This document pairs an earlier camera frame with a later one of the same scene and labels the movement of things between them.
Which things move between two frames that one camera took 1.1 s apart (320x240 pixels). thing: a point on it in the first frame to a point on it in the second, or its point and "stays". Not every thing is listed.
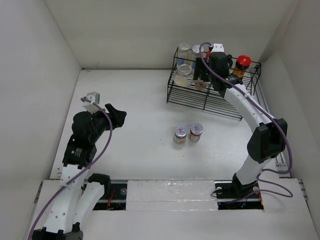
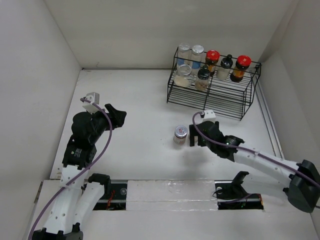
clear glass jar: [183, 76] stays
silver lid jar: [180, 133] stays
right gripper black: [200, 65] to [192, 134]
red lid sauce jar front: [243, 62] stays
